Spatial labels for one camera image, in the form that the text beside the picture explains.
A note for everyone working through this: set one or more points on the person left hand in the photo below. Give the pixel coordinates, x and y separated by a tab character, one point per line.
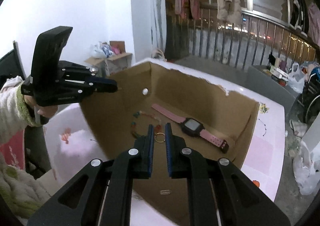
46	112

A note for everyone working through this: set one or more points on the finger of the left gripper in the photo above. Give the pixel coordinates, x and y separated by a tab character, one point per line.
70	70
87	86

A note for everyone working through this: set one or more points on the grey low cabinet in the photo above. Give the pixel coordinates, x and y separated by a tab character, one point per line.
262	83

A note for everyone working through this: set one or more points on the balcony metal railing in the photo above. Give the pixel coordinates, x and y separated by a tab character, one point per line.
239	46

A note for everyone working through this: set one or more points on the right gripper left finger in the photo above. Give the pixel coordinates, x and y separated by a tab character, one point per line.
100	193

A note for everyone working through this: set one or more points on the wheelchair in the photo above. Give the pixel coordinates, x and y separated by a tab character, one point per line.
309	99

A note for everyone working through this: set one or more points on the silver hair clip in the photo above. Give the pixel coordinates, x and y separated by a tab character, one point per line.
165	192

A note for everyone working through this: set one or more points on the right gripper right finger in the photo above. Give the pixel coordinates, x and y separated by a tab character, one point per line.
219	193

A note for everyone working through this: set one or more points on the small open cardboard box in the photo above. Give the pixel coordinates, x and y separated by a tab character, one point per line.
120	61

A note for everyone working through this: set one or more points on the pink strap smartwatch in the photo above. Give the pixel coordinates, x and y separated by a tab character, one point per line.
193	128

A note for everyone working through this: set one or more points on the white bag on cabinet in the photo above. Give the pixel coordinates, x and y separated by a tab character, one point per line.
296	79

